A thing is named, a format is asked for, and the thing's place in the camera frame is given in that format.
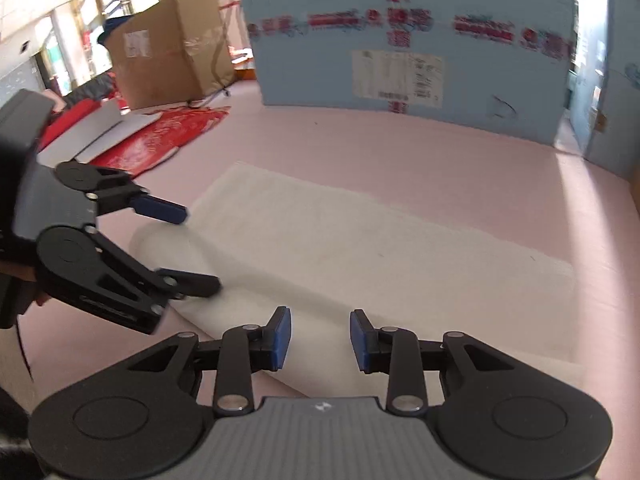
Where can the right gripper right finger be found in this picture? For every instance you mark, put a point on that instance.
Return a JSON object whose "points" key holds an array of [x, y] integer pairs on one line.
{"points": [[490, 412]]}

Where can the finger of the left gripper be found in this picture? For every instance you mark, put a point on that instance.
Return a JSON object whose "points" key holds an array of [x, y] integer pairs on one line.
{"points": [[100, 274], [114, 190]]}

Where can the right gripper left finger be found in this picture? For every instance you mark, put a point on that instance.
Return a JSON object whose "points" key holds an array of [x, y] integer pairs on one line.
{"points": [[145, 414]]}

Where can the white fabric shopping bag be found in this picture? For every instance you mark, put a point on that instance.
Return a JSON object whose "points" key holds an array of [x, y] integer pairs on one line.
{"points": [[323, 252]]}

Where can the white cardboard sheet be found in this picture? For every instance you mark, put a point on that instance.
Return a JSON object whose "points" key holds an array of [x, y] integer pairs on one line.
{"points": [[94, 135]]}

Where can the red paper-cut decoration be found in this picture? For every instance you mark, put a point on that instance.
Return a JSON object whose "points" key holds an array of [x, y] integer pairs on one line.
{"points": [[151, 145]]}

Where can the brown cardboard box left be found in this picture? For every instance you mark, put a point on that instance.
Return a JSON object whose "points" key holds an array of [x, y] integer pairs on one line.
{"points": [[176, 51]]}

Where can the large blue cardboard box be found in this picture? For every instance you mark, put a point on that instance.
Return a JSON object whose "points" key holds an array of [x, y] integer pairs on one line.
{"points": [[496, 65]]}

